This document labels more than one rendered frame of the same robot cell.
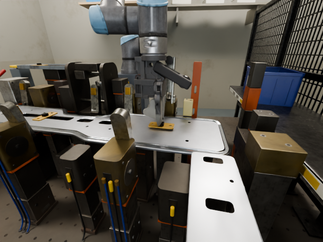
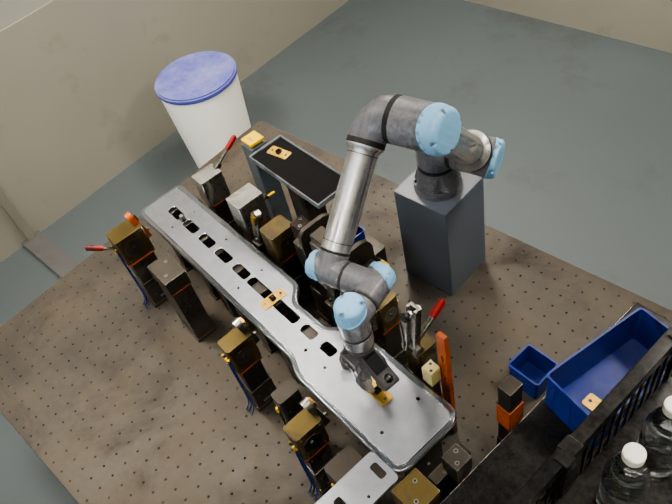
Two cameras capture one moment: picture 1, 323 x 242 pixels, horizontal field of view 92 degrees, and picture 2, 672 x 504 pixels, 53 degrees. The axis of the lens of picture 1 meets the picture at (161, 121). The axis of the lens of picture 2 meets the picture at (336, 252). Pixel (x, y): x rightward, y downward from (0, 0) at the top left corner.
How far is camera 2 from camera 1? 1.51 m
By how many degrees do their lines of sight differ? 45
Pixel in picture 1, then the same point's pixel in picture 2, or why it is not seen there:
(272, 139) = (415, 488)
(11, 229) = (240, 403)
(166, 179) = (334, 464)
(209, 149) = (389, 456)
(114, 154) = (296, 432)
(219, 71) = not seen: outside the picture
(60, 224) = (278, 422)
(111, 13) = (325, 278)
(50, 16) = not seen: outside the picture
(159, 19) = (351, 336)
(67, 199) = not seen: hidden behind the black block
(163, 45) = (359, 348)
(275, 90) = (571, 415)
